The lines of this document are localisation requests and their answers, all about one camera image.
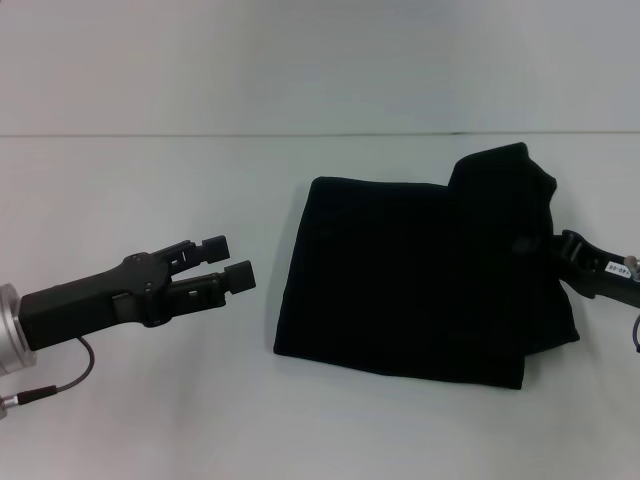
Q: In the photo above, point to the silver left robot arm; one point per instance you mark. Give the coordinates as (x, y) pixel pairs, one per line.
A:
(12, 330)

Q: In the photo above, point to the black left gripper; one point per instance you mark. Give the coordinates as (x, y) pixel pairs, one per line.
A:
(85, 307)

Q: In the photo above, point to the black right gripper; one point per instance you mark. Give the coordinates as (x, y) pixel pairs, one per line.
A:
(600, 272)

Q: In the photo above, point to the black shirt with FREE print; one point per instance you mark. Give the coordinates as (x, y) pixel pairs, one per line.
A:
(400, 280)

